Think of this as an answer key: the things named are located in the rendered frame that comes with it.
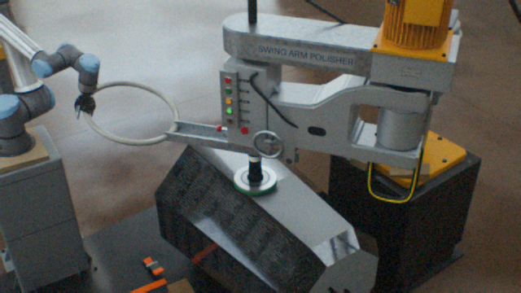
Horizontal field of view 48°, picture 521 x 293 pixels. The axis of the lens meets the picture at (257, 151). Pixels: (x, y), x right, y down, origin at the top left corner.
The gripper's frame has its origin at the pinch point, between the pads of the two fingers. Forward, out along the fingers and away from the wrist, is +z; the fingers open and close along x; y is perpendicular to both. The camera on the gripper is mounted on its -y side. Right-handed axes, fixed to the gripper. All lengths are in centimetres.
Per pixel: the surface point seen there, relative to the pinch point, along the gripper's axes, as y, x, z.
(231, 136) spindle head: 37, 65, -29
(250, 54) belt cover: 35, 62, -73
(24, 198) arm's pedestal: 9, -25, 54
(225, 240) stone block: 57, 72, 20
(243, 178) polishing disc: 35, 79, -1
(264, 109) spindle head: 42, 73, -51
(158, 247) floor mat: 0, 55, 101
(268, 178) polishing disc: 37, 90, -5
